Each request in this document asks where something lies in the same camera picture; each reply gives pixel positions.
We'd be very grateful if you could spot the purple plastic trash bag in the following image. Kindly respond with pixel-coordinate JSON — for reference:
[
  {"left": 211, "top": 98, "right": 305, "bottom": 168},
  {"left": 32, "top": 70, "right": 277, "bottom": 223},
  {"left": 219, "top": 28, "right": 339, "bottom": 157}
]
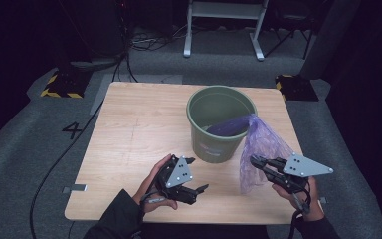
[{"left": 207, "top": 114, "right": 294, "bottom": 195}]

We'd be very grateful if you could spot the grey tape piece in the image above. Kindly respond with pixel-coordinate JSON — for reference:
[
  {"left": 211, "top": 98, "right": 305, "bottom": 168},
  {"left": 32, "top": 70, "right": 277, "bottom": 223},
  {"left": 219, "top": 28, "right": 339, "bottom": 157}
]
[{"left": 62, "top": 183, "right": 89, "bottom": 194}]

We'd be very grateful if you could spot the person's dark clothing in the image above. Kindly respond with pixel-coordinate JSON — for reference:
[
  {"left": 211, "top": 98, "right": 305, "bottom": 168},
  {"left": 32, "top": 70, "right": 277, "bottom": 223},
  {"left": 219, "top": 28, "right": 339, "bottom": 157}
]
[{"left": 138, "top": 222, "right": 270, "bottom": 239}]

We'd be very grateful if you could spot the long black floor cable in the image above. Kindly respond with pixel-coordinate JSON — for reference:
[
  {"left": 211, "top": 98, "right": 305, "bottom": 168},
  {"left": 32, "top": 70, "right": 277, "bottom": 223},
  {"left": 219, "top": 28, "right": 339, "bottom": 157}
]
[{"left": 29, "top": 53, "right": 130, "bottom": 239}]

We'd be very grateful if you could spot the tangle of floor cables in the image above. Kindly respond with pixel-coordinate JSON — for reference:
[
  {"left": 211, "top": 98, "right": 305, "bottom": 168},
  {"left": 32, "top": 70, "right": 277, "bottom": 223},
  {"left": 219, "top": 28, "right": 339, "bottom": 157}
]
[{"left": 128, "top": 24, "right": 193, "bottom": 52}]

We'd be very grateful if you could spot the black tripod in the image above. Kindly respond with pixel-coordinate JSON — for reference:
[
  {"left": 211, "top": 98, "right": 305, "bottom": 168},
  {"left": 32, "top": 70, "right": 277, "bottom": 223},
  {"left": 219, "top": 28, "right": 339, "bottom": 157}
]
[{"left": 264, "top": 9, "right": 314, "bottom": 60}]

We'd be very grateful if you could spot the green plastic bucket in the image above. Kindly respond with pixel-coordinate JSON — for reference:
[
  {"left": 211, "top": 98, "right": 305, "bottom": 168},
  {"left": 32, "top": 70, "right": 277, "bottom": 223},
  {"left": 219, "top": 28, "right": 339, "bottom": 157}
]
[{"left": 186, "top": 85, "right": 258, "bottom": 164}]

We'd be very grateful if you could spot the grey post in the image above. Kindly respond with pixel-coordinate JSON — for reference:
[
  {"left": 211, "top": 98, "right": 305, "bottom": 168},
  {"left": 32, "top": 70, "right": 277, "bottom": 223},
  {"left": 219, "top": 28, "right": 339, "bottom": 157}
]
[{"left": 298, "top": 0, "right": 362, "bottom": 81}]

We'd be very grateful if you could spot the right hand-held gripper cable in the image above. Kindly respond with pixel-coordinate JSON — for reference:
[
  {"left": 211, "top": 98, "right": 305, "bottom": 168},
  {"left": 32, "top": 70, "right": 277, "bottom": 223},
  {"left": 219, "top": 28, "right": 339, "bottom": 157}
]
[{"left": 287, "top": 185, "right": 312, "bottom": 239}]

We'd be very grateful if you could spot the hand-held gripper cable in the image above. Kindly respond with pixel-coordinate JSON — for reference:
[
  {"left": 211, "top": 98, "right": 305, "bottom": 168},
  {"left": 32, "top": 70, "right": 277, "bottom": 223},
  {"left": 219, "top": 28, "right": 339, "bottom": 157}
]
[
  {"left": 139, "top": 189, "right": 167, "bottom": 213},
  {"left": 287, "top": 185, "right": 312, "bottom": 239}
]

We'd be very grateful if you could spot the dark cabinet with red cable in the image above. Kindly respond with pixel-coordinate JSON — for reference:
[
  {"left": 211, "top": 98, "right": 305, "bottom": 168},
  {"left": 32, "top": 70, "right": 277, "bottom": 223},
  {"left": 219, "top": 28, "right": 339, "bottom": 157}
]
[{"left": 59, "top": 0, "right": 128, "bottom": 59}]

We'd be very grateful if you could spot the white metal stand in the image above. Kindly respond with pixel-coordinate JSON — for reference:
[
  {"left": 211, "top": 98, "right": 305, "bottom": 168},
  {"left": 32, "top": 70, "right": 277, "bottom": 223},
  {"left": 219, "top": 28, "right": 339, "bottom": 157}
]
[{"left": 182, "top": 0, "right": 269, "bottom": 62}]

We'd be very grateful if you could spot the person's right hand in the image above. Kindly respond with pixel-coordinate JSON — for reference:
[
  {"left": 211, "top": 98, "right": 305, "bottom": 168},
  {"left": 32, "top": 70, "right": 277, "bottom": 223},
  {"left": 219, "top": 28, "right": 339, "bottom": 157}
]
[{"left": 272, "top": 175, "right": 325, "bottom": 222}]

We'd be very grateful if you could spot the dark box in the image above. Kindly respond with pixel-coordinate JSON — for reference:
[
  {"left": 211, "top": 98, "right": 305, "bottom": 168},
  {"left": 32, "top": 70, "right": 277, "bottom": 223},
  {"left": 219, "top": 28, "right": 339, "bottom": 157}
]
[{"left": 133, "top": 0, "right": 174, "bottom": 34}]

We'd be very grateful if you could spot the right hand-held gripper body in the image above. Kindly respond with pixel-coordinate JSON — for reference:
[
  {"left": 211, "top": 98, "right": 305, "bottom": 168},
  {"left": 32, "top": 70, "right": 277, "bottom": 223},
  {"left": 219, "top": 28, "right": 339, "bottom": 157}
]
[{"left": 265, "top": 152, "right": 334, "bottom": 195}]

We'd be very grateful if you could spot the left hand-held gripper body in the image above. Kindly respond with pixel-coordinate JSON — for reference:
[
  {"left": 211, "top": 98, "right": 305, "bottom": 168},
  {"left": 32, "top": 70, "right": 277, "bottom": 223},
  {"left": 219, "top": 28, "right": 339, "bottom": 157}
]
[{"left": 152, "top": 153, "right": 199, "bottom": 206}]

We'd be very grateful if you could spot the person's left hand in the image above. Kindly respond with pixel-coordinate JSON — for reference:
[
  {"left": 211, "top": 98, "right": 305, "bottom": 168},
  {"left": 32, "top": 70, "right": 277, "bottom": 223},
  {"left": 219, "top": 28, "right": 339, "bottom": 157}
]
[{"left": 132, "top": 153, "right": 179, "bottom": 214}]

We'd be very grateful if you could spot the left hand-held gripper cable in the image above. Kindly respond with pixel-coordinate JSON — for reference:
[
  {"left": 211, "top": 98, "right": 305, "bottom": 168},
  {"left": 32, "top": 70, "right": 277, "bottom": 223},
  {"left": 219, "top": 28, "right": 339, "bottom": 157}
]
[{"left": 139, "top": 189, "right": 167, "bottom": 213}]

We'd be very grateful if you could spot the yellow black striped base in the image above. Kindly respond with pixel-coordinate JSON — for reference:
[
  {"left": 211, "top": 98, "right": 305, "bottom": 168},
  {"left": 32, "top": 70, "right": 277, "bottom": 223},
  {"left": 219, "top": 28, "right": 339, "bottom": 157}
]
[
  {"left": 275, "top": 74, "right": 320, "bottom": 103},
  {"left": 40, "top": 69, "right": 93, "bottom": 100}
]

